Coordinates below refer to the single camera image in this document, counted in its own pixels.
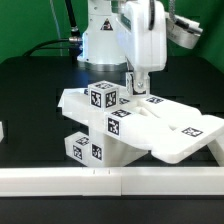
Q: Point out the white rail barrier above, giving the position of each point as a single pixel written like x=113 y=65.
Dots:
x=1 y=131
x=217 y=149
x=15 y=182

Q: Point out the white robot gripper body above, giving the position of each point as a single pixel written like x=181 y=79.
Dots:
x=141 y=34

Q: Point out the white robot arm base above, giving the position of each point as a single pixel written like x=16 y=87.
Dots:
x=101 y=51

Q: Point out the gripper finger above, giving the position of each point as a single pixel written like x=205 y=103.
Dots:
x=141 y=83

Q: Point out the white left rail barrier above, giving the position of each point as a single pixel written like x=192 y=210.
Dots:
x=1 y=131

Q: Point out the white tagged cube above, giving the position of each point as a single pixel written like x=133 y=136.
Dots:
x=103 y=95
x=129 y=84

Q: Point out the white front rail barrier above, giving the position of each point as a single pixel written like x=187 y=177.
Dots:
x=15 y=182

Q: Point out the white chair back frame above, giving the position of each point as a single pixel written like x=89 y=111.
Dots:
x=167 y=130

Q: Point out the white right rail barrier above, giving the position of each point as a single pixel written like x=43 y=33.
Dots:
x=217 y=149

